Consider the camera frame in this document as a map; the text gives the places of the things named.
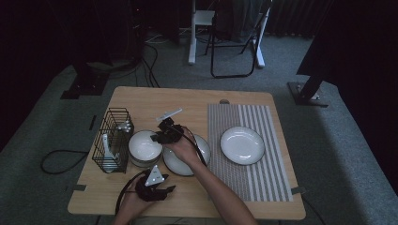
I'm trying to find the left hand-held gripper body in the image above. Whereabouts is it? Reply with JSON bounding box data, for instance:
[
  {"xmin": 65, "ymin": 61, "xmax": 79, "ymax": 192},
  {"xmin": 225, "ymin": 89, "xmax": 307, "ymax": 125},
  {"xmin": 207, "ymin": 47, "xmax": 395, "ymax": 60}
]
[{"xmin": 134, "ymin": 164, "xmax": 170, "ymax": 203}]

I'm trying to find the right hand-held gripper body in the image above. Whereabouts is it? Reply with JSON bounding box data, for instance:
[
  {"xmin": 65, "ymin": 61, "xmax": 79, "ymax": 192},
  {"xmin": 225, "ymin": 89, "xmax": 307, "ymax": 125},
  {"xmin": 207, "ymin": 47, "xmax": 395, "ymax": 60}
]
[{"xmin": 155, "ymin": 107, "xmax": 186, "ymax": 145}]

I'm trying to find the black wire basket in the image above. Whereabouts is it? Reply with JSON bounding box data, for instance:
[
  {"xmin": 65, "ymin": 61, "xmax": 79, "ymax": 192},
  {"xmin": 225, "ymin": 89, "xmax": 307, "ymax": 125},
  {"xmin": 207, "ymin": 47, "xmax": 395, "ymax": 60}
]
[{"xmin": 91, "ymin": 107, "xmax": 135, "ymax": 174}]

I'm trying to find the white plate with dark rim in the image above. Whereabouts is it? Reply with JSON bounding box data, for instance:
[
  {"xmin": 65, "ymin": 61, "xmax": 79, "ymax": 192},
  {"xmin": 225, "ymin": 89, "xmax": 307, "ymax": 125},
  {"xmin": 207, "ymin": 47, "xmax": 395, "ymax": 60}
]
[
  {"xmin": 161, "ymin": 133, "xmax": 211, "ymax": 177},
  {"xmin": 219, "ymin": 125, "xmax": 267, "ymax": 166}
]

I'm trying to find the person's right hand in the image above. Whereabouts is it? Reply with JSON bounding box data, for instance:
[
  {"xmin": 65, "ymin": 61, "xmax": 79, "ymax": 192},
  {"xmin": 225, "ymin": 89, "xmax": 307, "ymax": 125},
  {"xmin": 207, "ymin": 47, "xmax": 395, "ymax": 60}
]
[{"xmin": 162, "ymin": 127, "xmax": 205, "ymax": 168}]

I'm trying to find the person's left hand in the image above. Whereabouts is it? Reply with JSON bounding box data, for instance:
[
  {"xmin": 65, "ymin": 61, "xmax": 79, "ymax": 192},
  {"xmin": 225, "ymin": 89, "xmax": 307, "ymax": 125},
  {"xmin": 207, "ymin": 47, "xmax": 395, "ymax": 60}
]
[{"xmin": 115, "ymin": 184, "xmax": 153, "ymax": 219}]

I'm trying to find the grey striped placemat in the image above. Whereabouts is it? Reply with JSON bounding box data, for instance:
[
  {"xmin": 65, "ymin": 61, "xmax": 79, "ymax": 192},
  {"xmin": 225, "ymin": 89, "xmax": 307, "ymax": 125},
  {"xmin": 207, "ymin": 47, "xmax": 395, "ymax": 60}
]
[{"xmin": 207, "ymin": 103, "xmax": 294, "ymax": 203}]

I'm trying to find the black folding chair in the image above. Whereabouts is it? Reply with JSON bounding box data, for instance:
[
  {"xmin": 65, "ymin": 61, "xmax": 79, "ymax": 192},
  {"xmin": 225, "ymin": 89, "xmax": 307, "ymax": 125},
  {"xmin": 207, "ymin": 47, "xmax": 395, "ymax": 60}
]
[{"xmin": 204, "ymin": 0, "xmax": 274, "ymax": 80}]

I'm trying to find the black stand with flat base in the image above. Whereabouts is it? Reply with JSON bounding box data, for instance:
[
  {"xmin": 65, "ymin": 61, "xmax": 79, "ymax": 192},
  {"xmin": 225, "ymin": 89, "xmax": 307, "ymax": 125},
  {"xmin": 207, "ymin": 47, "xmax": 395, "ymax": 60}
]
[{"xmin": 59, "ymin": 59, "xmax": 111, "ymax": 100}]

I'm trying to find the grey jacket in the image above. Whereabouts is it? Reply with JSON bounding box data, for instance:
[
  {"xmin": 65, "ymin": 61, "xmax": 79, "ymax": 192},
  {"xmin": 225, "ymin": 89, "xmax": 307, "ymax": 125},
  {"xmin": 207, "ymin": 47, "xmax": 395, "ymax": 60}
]
[{"xmin": 213, "ymin": 0, "xmax": 272, "ymax": 44}]

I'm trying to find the black slanted stand with base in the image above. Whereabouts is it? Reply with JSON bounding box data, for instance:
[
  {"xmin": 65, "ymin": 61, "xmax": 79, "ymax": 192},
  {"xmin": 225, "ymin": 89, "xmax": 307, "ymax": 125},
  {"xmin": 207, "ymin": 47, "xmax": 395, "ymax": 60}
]
[{"xmin": 286, "ymin": 54, "xmax": 329, "ymax": 109}]

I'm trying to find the grey pleated curtain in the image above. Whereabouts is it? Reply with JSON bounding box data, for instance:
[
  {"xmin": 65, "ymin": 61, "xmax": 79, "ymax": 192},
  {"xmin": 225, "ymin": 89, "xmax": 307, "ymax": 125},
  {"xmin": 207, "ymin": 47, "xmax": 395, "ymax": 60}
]
[{"xmin": 266, "ymin": 0, "xmax": 333, "ymax": 39}]

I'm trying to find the dark curtain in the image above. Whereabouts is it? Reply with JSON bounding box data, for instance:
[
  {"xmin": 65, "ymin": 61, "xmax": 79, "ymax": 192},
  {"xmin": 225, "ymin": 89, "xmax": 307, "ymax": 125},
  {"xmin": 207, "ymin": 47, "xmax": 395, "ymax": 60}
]
[{"xmin": 296, "ymin": 0, "xmax": 398, "ymax": 195}]

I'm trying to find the left hand-held gripper black cable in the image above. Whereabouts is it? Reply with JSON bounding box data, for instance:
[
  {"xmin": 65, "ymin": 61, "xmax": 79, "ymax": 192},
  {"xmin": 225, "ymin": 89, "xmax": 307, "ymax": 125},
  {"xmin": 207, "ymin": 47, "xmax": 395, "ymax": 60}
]
[{"xmin": 114, "ymin": 169, "xmax": 148, "ymax": 218}]

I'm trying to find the hand-held gripper black cable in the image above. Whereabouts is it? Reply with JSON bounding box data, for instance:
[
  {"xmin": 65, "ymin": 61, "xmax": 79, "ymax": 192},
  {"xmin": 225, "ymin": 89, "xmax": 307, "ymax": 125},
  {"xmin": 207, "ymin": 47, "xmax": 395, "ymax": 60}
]
[
  {"xmin": 178, "ymin": 125, "xmax": 208, "ymax": 167},
  {"xmin": 114, "ymin": 169, "xmax": 148, "ymax": 218}
]

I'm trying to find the right hand-held gripper black cable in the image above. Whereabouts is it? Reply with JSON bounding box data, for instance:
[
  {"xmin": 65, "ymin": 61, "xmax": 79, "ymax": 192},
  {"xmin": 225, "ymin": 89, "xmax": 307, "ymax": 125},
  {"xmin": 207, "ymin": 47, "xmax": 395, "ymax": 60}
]
[{"xmin": 178, "ymin": 125, "xmax": 208, "ymax": 167}]

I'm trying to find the black floor cable bundle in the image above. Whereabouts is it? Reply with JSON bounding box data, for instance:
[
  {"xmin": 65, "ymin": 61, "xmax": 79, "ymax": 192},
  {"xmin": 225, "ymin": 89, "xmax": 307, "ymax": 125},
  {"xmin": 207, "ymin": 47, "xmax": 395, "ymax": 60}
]
[{"xmin": 133, "ymin": 31, "xmax": 161, "ymax": 89}]

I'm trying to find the white desk frame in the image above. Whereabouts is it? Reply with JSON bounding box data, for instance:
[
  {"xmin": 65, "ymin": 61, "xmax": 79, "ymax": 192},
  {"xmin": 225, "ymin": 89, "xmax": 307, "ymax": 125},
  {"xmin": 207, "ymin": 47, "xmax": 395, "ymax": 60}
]
[{"xmin": 187, "ymin": 0, "xmax": 272, "ymax": 69}]

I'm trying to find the white floor cable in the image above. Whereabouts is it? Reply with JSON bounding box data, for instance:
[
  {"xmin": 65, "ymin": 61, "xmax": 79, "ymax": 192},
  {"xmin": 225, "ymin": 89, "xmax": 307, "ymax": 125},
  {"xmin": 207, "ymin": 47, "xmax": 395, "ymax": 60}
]
[{"xmin": 145, "ymin": 32, "xmax": 171, "ymax": 45}]

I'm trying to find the black looped floor cable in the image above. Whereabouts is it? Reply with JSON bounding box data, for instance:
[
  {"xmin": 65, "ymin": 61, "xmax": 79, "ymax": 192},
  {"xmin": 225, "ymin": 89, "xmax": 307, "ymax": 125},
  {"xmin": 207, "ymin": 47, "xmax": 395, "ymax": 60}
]
[{"xmin": 39, "ymin": 149, "xmax": 90, "ymax": 175}]

